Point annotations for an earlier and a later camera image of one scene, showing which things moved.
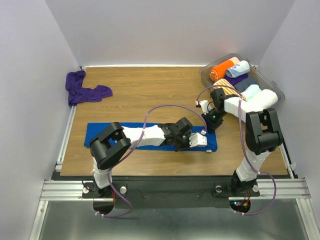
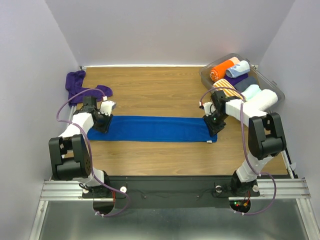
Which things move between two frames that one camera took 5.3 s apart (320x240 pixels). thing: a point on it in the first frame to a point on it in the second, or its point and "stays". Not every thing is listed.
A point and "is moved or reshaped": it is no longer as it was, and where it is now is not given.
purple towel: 77,94 stays
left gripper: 187,146 to 105,128
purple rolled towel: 234,80 stays
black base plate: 168,192 stays
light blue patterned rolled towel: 243,66 stays
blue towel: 91,129 is moved or reshaped
